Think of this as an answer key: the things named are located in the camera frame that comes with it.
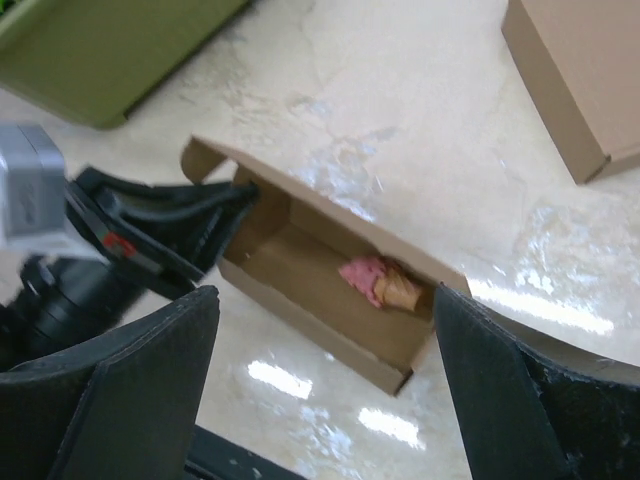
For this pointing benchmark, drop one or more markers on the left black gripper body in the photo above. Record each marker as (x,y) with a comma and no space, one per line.
(66,301)

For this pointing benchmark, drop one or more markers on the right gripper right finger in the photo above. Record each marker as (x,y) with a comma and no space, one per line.
(530,406)

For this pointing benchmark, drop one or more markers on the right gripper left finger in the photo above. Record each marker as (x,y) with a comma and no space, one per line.
(119,406)

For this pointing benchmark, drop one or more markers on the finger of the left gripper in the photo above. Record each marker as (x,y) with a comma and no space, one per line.
(141,205)
(200,234)

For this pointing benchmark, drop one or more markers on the brown cardboard box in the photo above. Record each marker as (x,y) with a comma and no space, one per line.
(287,254)

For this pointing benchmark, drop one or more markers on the green plastic basket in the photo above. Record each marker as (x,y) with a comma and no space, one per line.
(92,62)

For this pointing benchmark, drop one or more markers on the pink toy ice cream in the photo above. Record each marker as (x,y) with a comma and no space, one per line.
(384,283)

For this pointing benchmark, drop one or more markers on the closed brown box middle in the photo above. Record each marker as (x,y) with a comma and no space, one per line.
(579,61)

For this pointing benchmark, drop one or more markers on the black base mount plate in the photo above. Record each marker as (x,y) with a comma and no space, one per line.
(212,457)

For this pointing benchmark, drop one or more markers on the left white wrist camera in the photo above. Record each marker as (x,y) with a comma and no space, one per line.
(33,184)

